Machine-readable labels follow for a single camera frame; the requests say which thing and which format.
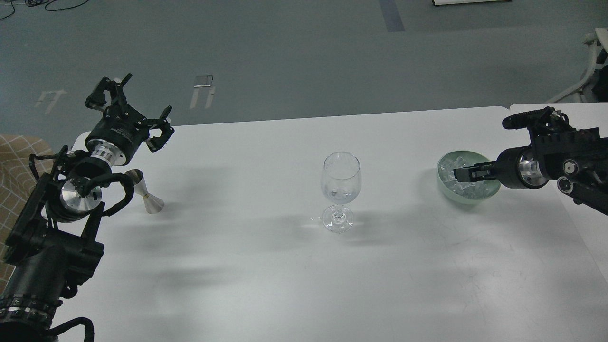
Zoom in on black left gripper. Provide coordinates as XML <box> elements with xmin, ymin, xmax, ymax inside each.
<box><xmin>85</xmin><ymin>72</ymin><xmax>175</xmax><ymax>166</ymax></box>

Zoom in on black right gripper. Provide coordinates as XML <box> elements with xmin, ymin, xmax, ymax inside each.
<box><xmin>454</xmin><ymin>147</ymin><xmax>528</xmax><ymax>189</ymax></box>

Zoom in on clear ice cubes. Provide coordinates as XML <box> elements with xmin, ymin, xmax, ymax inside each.
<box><xmin>438</xmin><ymin>155</ymin><xmax>494</xmax><ymax>199</ymax></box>

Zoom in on steel double jigger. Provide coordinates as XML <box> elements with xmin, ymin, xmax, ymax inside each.
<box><xmin>125</xmin><ymin>169</ymin><xmax>165</xmax><ymax>214</ymax></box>

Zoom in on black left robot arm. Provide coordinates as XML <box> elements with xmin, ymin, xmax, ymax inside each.
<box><xmin>0</xmin><ymin>74</ymin><xmax>174</xmax><ymax>342</ymax></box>

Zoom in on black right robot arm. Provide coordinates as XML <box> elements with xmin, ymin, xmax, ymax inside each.
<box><xmin>453</xmin><ymin>106</ymin><xmax>608</xmax><ymax>214</ymax></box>

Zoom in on clear wine glass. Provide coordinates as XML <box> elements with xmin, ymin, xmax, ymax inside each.
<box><xmin>321</xmin><ymin>151</ymin><xmax>362</xmax><ymax>234</ymax></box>

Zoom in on green bowl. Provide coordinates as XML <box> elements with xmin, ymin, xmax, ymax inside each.
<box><xmin>436</xmin><ymin>150</ymin><xmax>503</xmax><ymax>206</ymax></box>

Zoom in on tan checkered cloth seat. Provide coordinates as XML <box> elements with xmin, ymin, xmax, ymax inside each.
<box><xmin>0</xmin><ymin>134</ymin><xmax>55</xmax><ymax>281</ymax></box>

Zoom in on white board on floor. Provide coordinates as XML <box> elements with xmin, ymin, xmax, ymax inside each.
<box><xmin>432</xmin><ymin>0</ymin><xmax>510</xmax><ymax>6</ymax></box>

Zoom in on black floor cables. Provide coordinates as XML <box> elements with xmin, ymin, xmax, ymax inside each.
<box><xmin>0</xmin><ymin>0</ymin><xmax>91</xmax><ymax>21</ymax></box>

